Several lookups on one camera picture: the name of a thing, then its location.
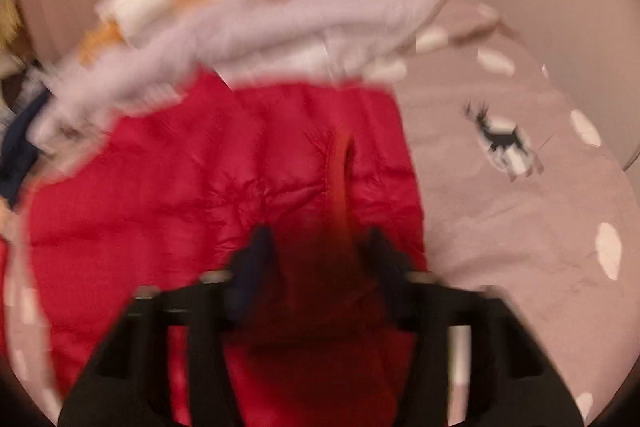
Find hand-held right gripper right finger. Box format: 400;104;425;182
359;228;584;427

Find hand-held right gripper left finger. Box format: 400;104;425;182
57;228;275;427

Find red puffer jacket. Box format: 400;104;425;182
0;69;431;427

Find pink dotted bed sheet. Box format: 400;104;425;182
0;0;640;427

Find lilac folded quilt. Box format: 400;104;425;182
30;0;456;152

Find navy garment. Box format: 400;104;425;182
0;89;51;212

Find yellow straw item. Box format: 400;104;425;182
0;0;26;58

